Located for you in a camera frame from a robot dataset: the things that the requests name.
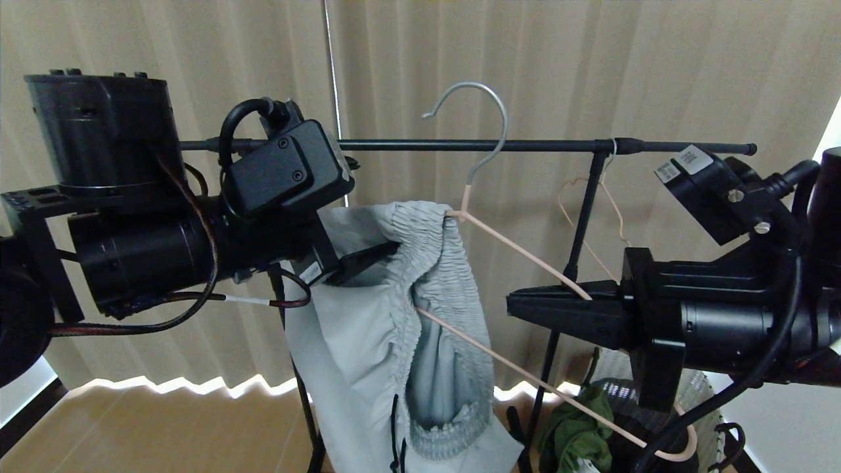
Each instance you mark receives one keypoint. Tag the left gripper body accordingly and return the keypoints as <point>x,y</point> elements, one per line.
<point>144,256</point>

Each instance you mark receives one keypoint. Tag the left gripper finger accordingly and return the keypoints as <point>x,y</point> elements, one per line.
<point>361,259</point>

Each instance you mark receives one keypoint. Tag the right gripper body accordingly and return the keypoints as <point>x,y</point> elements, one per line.
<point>723,335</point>

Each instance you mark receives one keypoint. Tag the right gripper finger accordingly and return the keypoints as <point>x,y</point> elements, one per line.
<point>578,322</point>
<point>601,292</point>

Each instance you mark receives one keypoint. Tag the pale grey shorts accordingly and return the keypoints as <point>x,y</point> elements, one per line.
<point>355,341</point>

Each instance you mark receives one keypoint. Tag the pink clothes hanger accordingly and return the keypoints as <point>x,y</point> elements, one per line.
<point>615,217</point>
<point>525,255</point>

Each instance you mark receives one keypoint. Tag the white laundry basket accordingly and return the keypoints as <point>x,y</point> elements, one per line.
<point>706,394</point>

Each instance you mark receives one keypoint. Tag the black clothes rack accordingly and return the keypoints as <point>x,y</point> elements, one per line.
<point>427,144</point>

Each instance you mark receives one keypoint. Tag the green garment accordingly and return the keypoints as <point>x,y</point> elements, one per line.
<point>578,433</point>

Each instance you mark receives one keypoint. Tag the beige curtain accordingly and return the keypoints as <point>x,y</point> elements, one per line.
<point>591,66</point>

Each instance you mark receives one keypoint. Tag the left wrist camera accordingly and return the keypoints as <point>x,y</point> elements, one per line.
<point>282,167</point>

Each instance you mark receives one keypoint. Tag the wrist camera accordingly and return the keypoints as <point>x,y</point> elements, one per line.
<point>709,197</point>
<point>282,167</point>

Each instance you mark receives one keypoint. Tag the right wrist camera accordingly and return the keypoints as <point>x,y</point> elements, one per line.
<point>709,197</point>

